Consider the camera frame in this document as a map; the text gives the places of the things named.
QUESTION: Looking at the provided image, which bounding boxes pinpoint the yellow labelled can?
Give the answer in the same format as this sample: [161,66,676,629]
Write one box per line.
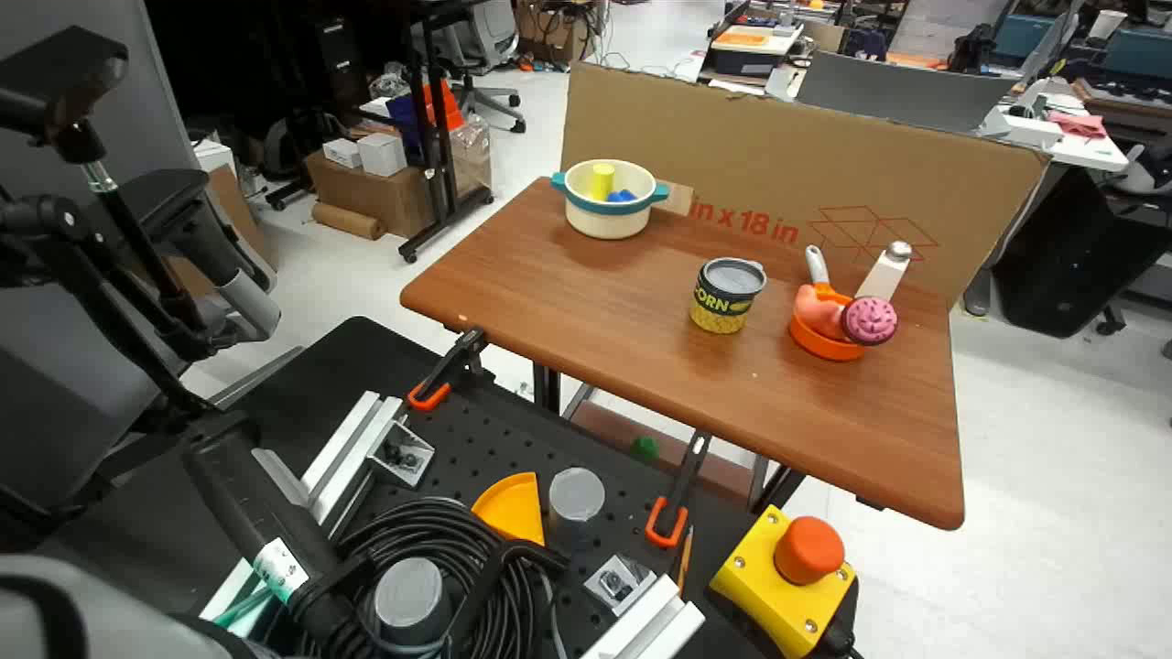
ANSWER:
[683,274,769,339]

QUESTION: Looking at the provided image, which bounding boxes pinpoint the orange bowl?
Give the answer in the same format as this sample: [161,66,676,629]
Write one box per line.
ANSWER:
[783,281,874,368]

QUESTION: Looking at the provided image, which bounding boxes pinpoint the pink ball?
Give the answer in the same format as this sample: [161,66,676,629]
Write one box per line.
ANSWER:
[841,292,899,347]

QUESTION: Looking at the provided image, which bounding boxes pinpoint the grey metal table leg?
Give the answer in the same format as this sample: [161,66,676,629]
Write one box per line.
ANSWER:
[532,364,567,416]

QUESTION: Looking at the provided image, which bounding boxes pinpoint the black perforated board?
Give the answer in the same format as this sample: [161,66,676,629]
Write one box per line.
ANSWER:
[32,311,865,659]

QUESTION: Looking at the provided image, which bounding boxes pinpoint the grey cylinder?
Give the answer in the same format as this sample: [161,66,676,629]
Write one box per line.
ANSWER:
[545,466,607,555]
[369,555,449,652]

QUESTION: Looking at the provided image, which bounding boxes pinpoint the orange wedge piece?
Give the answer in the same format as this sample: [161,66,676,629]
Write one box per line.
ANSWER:
[470,468,549,551]

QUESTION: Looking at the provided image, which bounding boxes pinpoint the cardboard box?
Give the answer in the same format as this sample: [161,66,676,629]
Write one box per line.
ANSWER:
[302,116,496,242]

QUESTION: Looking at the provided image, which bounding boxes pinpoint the black metal rack stand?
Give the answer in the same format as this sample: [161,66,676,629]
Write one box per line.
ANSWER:
[396,0,496,265]

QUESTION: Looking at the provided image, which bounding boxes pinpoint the orange pencil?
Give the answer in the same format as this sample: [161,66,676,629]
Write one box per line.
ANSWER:
[672,522,698,599]

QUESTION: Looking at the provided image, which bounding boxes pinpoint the cardboard tube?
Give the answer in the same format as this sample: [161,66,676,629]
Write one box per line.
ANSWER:
[308,197,384,247]

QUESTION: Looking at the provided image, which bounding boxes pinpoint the cardboard panel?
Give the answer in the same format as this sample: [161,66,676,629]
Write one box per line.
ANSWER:
[560,61,1052,311]

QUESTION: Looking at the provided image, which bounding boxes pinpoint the white box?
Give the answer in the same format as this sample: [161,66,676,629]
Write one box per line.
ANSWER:
[317,127,410,183]

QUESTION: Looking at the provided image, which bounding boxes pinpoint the white bottle grey cap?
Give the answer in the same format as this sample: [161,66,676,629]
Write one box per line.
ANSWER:
[852,237,915,306]

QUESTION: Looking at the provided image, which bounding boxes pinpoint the yellow emergency stop box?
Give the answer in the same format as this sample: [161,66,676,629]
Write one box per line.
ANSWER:
[710,502,859,659]

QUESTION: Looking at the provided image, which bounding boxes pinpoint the black padded tube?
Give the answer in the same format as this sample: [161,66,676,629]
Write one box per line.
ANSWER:
[179,410,350,615]

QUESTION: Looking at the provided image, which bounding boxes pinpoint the grey partition panel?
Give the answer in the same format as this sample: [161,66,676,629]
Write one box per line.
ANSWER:
[799,48,1018,136]

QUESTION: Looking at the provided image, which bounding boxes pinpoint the black office chair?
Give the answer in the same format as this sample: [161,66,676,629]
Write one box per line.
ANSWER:
[987,158,1172,339]

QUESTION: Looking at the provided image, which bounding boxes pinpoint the white desk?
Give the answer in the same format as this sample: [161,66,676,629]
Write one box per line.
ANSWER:
[972,78,1132,176]

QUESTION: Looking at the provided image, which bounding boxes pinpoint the grey rounded housing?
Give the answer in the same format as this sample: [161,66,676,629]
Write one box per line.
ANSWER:
[0,553,250,659]

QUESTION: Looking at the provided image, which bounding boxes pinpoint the white bowl teal handles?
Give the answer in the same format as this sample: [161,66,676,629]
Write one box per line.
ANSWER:
[545,158,672,242]

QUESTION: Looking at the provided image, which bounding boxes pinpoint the black clamp orange handle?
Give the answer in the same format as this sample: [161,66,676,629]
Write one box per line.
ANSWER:
[401,327,489,413]
[639,429,714,553]

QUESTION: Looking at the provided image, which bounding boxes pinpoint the metal corner bracket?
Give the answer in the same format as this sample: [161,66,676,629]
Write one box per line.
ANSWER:
[369,416,439,491]

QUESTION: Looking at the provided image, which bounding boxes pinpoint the black cable coil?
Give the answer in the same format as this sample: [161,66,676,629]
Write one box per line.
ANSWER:
[284,491,571,659]

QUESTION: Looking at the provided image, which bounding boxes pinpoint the aluminium extrusion rail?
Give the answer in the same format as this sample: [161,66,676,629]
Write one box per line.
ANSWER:
[299,389,405,526]
[581,576,710,659]

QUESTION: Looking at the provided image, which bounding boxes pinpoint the black camera on stand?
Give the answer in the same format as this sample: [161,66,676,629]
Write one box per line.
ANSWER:
[0,25,197,410]

